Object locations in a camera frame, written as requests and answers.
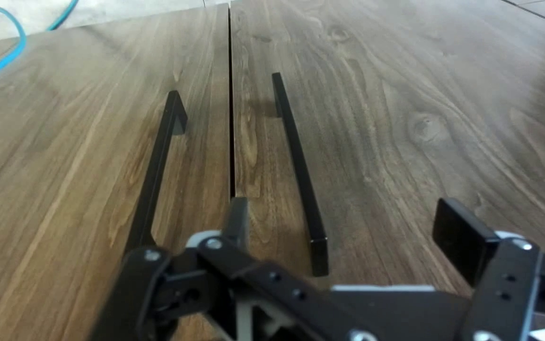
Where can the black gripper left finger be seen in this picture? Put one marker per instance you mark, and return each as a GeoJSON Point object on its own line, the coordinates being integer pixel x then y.
{"type": "Point", "coordinates": [159, 284]}

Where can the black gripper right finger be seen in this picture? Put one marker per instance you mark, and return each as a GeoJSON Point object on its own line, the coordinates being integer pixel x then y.
{"type": "Point", "coordinates": [505, 284]}

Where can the wide wood cabinet door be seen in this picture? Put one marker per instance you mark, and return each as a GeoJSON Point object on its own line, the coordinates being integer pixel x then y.
{"type": "Point", "coordinates": [411, 94]}

